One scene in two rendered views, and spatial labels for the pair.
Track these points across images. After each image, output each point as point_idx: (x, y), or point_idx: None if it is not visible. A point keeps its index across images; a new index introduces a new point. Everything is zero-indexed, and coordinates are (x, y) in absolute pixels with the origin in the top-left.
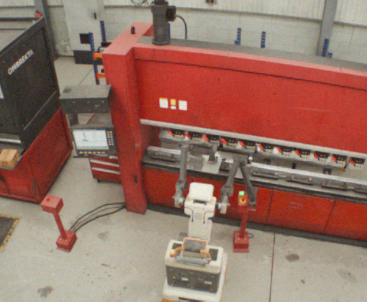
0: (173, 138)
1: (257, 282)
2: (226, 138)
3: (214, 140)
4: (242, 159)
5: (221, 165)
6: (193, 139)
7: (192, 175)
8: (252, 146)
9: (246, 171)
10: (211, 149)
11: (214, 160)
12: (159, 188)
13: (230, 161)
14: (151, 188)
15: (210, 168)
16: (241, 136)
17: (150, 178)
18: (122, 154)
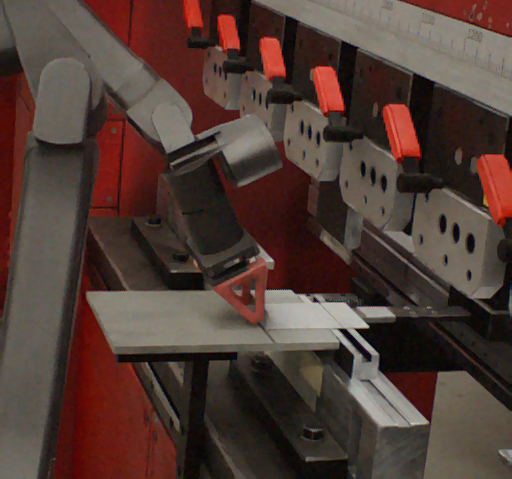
0: (209, 78)
1: None
2: (363, 77)
3: (318, 103)
4: (65, 50)
5: (313, 416)
6: (256, 84)
7: (158, 412)
8: (476, 197)
9: (55, 244)
10: (182, 99)
11: (205, 257)
12: (91, 478)
13: (375, 401)
14: (81, 459)
15: (153, 316)
16: (433, 55)
17: (85, 376)
18: (19, 113)
